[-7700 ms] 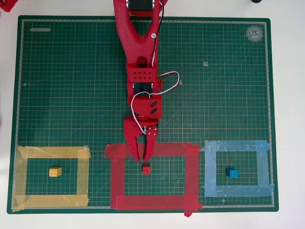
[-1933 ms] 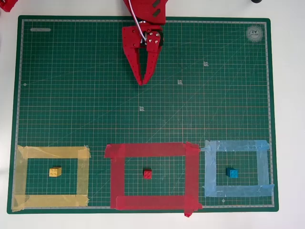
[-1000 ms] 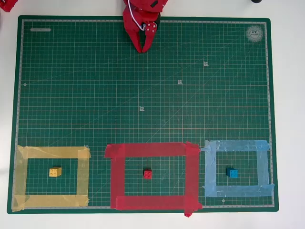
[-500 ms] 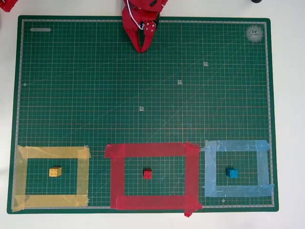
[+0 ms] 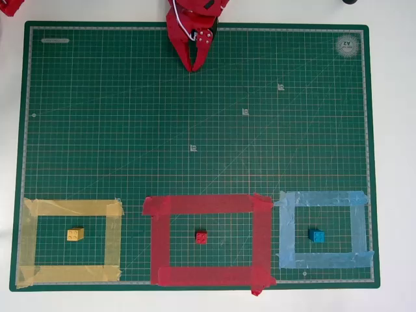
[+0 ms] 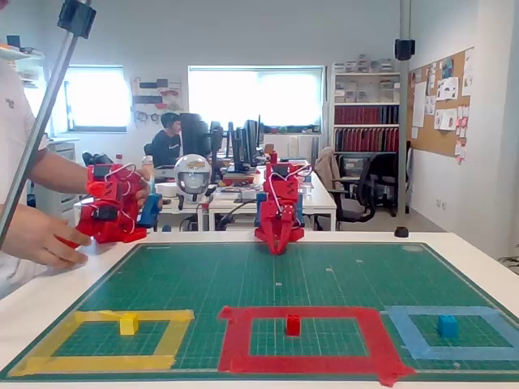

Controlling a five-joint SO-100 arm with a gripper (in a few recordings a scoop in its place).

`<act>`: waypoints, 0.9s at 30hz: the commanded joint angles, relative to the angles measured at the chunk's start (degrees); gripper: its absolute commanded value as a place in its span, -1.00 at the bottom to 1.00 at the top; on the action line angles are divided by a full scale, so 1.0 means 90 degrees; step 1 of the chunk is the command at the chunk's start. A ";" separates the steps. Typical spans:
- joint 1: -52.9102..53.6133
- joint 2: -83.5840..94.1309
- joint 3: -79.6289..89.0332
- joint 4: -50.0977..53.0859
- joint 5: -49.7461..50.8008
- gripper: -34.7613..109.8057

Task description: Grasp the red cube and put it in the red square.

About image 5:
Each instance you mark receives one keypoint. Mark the red toy brick cube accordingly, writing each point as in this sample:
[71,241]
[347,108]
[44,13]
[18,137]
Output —
[201,237]

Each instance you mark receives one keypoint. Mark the idle red robot arm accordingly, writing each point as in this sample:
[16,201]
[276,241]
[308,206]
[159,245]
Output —
[11,6]

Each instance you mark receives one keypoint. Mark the yellow tape square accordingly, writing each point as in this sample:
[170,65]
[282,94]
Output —
[71,207]

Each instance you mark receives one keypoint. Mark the red tape square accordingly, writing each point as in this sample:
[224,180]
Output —
[159,243]

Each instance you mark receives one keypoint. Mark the blue tape square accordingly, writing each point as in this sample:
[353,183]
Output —
[286,227]

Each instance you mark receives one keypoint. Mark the yellow toy brick cube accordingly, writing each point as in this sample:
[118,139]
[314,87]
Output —
[74,234]

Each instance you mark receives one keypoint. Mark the blue toy brick cube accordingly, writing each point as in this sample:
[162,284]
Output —
[317,236]

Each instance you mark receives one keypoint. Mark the green cutting mat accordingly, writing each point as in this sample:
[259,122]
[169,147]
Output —
[130,130]

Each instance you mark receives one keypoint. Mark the small black round object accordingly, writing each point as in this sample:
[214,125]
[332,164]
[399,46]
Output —
[349,1]

